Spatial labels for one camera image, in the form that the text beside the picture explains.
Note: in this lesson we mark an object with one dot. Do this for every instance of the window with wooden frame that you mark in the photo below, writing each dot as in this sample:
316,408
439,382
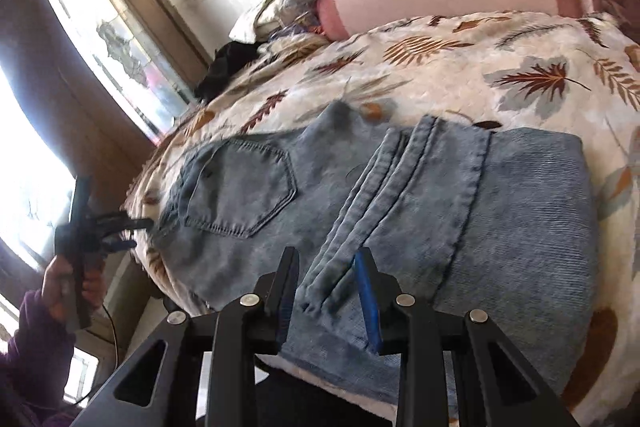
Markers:
100,32

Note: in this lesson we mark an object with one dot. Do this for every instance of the person's left forearm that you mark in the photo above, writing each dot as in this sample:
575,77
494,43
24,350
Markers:
30,357

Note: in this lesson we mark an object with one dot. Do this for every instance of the light blue denim pants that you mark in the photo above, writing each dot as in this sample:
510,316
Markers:
450,207

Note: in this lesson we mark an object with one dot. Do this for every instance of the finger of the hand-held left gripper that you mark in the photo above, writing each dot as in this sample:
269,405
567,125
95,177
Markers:
120,245
125,225

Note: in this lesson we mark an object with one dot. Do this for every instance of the person's black trousers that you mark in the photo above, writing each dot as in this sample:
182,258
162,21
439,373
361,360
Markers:
325,402

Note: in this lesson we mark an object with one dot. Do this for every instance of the leaf printed cream blanket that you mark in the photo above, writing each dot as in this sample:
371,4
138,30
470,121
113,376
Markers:
450,57

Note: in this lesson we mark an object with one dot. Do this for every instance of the person's left hand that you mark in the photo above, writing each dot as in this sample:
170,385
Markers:
52,282

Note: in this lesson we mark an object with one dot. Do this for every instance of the black cloth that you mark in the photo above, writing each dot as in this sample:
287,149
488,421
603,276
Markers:
225,67

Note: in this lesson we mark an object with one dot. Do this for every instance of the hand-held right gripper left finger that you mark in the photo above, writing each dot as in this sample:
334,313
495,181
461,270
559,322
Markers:
286,302

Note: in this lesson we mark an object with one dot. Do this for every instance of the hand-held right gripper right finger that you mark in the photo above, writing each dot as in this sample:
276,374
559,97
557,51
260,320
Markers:
370,302

